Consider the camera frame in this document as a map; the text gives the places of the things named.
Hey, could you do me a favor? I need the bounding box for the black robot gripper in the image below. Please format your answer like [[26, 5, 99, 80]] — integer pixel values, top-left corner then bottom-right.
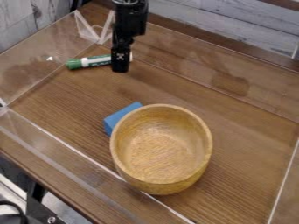
[[111, 0, 148, 73]]

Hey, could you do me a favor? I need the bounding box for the green and white marker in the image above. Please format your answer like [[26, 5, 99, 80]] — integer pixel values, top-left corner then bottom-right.
[[66, 54, 112, 70]]

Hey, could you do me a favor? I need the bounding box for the brown wooden bowl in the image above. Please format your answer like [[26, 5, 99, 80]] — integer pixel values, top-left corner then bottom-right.
[[110, 104, 212, 195]]

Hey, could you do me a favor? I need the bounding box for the blue rectangular block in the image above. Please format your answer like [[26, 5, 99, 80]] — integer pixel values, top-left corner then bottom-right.
[[103, 101, 143, 136]]

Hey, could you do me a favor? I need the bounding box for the black metal table frame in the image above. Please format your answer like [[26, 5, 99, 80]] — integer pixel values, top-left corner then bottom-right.
[[26, 182, 67, 224]]

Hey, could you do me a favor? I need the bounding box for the black cable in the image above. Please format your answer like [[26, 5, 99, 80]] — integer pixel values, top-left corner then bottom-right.
[[0, 200, 28, 224]]

